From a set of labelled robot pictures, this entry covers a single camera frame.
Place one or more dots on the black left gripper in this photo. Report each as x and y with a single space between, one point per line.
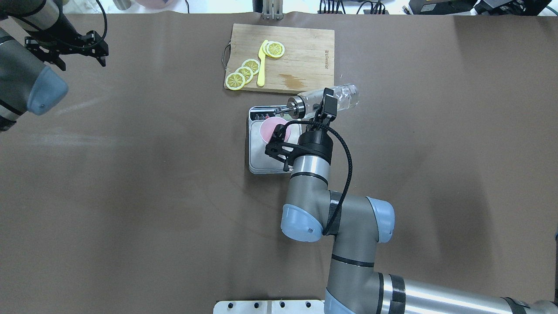
69 32

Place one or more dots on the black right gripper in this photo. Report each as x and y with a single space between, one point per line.
317 142

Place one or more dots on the pink plastic cup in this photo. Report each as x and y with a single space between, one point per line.
268 126

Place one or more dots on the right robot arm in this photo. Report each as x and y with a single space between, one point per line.
317 205

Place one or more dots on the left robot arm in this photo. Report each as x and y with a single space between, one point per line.
28 84

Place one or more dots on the silver digital kitchen scale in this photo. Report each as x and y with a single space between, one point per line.
259 163

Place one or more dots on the bamboo cutting board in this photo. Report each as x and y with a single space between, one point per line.
308 62

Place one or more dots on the yellow plastic knife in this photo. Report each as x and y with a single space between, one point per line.
262 59

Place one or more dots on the middle lemon slice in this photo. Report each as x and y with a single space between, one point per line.
246 72

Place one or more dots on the lemon slice near knife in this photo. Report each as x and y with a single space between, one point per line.
252 64

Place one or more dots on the aluminium frame post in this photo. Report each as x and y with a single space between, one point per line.
272 10

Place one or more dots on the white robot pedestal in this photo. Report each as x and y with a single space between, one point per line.
269 307

